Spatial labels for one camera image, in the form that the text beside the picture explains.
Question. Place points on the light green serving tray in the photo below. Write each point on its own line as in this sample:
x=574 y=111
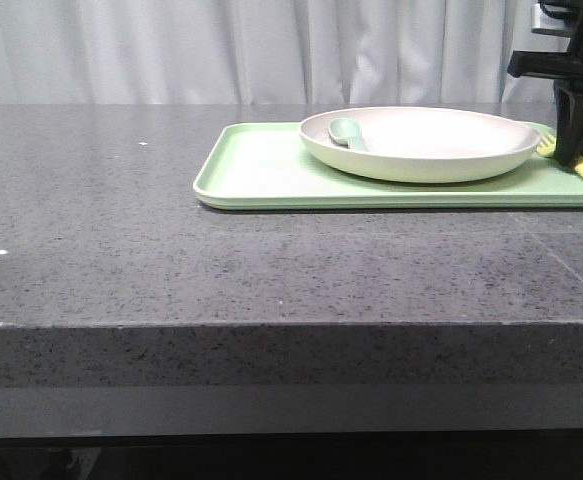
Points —
x=264 y=166

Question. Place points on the white pleated curtain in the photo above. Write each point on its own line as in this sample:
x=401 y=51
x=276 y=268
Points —
x=267 y=52

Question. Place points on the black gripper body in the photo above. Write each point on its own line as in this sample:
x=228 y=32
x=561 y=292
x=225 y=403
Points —
x=555 y=18

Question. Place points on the beige round plate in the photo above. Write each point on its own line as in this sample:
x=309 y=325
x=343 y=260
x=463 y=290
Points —
x=422 y=144

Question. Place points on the sage green spoon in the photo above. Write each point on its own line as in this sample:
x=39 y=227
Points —
x=347 y=132

